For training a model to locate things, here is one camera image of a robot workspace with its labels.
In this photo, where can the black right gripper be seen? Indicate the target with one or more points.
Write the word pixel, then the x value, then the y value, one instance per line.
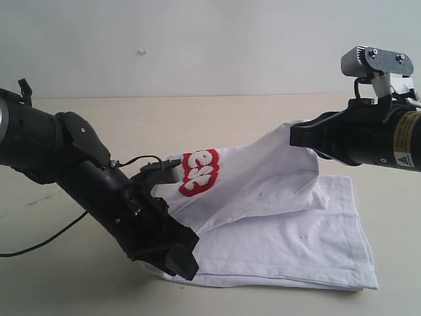
pixel 385 134

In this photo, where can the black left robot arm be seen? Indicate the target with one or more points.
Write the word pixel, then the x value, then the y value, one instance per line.
pixel 65 149

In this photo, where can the white t-shirt red lettering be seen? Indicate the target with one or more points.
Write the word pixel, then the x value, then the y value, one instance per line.
pixel 265 216

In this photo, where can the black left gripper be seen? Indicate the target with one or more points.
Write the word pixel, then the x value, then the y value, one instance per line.
pixel 141 224

